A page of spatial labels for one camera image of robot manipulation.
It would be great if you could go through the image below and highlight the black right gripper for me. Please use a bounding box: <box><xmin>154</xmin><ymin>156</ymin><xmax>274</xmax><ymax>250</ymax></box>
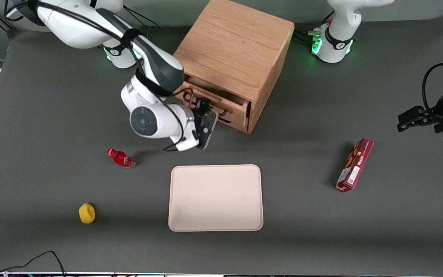
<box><xmin>190</xmin><ymin>98</ymin><xmax>219</xmax><ymax>150</ymax></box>

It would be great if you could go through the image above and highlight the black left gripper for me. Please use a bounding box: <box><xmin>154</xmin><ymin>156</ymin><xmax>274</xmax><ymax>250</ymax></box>
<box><xmin>397</xmin><ymin>96</ymin><xmax>443</xmax><ymax>133</ymax></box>

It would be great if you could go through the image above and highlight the black metal drawer handle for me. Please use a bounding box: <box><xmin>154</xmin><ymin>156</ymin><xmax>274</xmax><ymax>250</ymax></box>
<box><xmin>182</xmin><ymin>88</ymin><xmax>233</xmax><ymax>117</ymax></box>

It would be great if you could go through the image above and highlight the wooden drawer with handle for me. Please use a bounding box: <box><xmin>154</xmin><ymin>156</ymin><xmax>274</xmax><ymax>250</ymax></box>
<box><xmin>175</xmin><ymin>76</ymin><xmax>252</xmax><ymax>134</ymax></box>

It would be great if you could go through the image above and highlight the wooden drawer cabinet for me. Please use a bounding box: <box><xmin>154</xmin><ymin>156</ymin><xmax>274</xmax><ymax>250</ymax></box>
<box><xmin>173</xmin><ymin>0</ymin><xmax>295</xmax><ymax>134</ymax></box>

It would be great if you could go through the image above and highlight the red shortbread cookie box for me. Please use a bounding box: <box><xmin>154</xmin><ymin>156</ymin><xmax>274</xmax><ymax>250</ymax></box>
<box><xmin>335</xmin><ymin>138</ymin><xmax>374</xmax><ymax>193</ymax></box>

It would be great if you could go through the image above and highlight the beige rectangular tray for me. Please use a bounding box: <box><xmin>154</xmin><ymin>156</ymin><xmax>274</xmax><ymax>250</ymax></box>
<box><xmin>168</xmin><ymin>164</ymin><xmax>264</xmax><ymax>232</ymax></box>

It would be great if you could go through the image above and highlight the small red bottle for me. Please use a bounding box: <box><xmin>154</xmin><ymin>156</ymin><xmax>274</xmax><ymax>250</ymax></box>
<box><xmin>107</xmin><ymin>148</ymin><xmax>136</xmax><ymax>169</ymax></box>

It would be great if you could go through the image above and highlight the yellow sponge toy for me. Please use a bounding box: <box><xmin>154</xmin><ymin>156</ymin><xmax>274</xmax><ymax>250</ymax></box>
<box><xmin>78</xmin><ymin>203</ymin><xmax>96</xmax><ymax>224</ymax></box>

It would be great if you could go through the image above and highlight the black base cables bundle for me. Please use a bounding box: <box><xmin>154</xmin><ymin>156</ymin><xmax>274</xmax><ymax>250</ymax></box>
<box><xmin>294</xmin><ymin>15</ymin><xmax>335</xmax><ymax>46</ymax></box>

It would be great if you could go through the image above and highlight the black cable on table edge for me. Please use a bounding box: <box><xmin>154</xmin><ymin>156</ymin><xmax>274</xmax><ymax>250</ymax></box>
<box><xmin>0</xmin><ymin>251</ymin><xmax>67</xmax><ymax>277</ymax></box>

